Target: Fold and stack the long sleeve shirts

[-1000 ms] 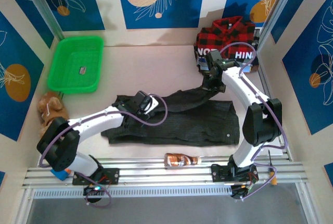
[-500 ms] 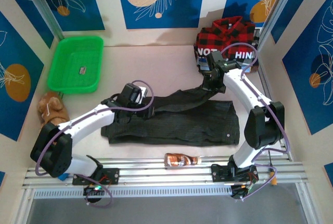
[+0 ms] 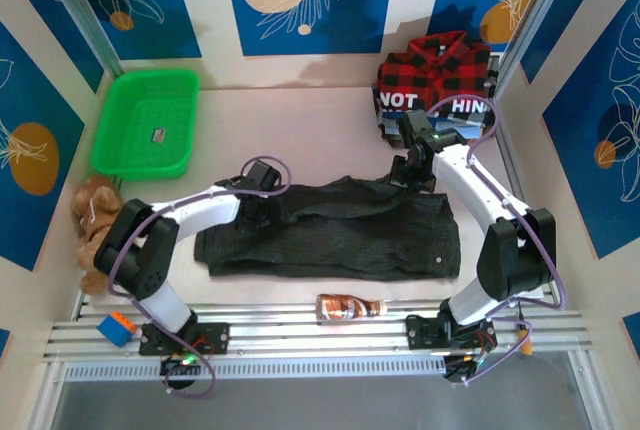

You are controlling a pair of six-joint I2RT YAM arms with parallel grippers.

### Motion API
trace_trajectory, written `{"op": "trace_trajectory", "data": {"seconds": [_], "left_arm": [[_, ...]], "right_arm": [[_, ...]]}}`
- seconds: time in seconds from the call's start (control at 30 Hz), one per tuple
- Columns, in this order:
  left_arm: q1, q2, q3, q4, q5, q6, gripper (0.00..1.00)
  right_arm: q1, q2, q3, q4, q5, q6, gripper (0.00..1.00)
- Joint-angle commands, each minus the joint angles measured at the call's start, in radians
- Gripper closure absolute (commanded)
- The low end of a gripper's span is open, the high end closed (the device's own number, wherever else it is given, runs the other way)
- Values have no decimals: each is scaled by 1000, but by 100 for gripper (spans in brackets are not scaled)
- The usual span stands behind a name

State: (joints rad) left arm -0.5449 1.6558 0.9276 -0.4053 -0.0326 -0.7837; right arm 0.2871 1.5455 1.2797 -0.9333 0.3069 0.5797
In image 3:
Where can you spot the black shorts garment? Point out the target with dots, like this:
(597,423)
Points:
(350,245)

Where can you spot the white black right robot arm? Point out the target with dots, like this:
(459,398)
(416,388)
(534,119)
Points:
(465,175)

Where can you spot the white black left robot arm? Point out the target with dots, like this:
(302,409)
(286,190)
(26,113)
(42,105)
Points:
(200,207)

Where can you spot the brown plaid folded shirt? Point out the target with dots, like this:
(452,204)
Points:
(390,139)

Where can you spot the light blue folded shirt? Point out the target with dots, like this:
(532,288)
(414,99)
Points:
(457,129)

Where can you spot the royal blue folded shirt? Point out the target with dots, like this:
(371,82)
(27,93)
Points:
(395,115)

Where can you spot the red black plaid folded shirt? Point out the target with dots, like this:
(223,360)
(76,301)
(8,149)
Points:
(440,70)

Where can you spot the small printed card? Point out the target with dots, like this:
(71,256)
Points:
(159,135)

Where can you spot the brown plastic drink bottle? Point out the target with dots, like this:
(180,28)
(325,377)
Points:
(345,307)

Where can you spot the brown teddy bear plush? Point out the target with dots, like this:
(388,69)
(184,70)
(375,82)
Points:
(95,205)

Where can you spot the green plastic basket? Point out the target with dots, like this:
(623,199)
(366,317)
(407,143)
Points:
(125,115)

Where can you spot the blue orange toy block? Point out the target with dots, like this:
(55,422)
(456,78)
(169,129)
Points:
(115,330)

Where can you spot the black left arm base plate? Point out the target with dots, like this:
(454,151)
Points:
(215,337)

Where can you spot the aluminium rail base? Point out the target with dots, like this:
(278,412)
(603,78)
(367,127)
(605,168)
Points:
(300,335)

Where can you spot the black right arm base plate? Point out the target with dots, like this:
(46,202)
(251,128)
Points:
(422,332)

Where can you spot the aluminium frame post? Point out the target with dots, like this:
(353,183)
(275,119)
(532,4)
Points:
(535,20)
(80,10)

